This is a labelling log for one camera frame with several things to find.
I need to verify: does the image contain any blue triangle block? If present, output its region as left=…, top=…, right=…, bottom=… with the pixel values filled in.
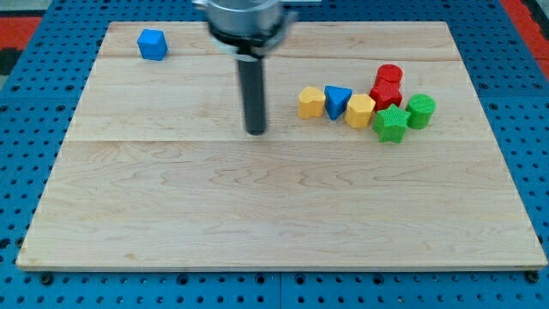
left=324, top=86, right=353, bottom=121

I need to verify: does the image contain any red star block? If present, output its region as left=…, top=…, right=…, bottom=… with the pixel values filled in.
left=369, top=80, right=402, bottom=112

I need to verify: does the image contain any green cylinder block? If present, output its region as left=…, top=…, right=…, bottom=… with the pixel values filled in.
left=406, top=94, right=437, bottom=130

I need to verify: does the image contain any yellow heart block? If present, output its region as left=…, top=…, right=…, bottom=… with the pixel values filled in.
left=298, top=87, right=326, bottom=119

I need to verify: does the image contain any wooden board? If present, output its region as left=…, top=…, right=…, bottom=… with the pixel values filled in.
left=16, top=21, right=547, bottom=272

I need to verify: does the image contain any red cylinder block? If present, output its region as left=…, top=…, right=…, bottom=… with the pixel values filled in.
left=375, top=64, right=403, bottom=84

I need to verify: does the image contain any yellow pentagon block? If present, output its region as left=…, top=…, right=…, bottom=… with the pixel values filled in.
left=344, top=94, right=376, bottom=129

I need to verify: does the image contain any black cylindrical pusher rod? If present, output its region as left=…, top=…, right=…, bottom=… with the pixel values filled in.
left=237, top=60, right=267, bottom=136

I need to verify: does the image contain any green star block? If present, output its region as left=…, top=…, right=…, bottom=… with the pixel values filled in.
left=372, top=104, right=411, bottom=143

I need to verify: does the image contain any blue cube block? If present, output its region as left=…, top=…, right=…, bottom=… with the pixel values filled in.
left=137, top=29, right=167, bottom=61

